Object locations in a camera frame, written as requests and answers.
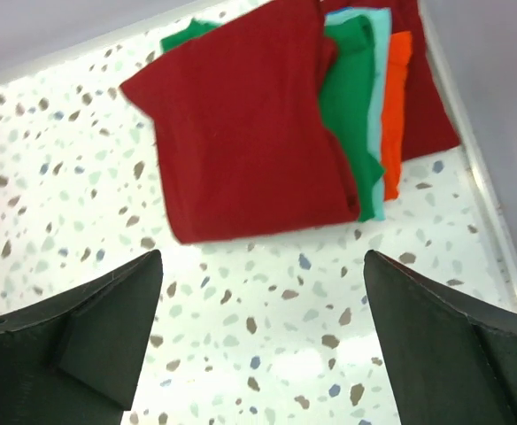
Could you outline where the dark red polo shirt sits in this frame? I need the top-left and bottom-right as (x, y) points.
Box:
(120, 0), (360, 243)

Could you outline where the folded green t shirt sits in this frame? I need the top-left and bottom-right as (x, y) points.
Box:
(155, 11), (382, 240)

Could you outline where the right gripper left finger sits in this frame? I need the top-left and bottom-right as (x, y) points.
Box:
(0, 250), (163, 425)

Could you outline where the folded orange shirt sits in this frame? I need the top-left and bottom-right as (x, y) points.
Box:
(382, 31), (413, 201)

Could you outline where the folded light blue shirt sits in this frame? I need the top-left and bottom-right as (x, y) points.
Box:
(320, 7), (392, 222)

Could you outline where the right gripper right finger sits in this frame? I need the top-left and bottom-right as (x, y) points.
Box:
(364, 251), (517, 425)

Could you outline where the folded dark red shirt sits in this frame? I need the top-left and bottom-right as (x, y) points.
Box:
(322, 0), (459, 160)

